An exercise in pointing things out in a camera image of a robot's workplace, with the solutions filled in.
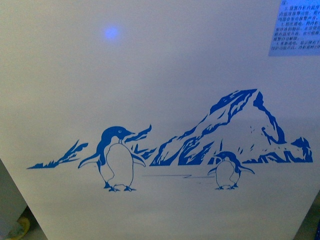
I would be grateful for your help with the grey instruction sticker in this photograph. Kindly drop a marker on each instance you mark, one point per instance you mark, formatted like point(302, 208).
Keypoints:
point(297, 29)

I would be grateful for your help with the yellow object on floor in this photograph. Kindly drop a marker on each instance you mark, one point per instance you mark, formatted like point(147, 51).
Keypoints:
point(23, 226)

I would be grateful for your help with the white blue chest freezer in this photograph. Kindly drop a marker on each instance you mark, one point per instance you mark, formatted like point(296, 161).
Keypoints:
point(157, 119)

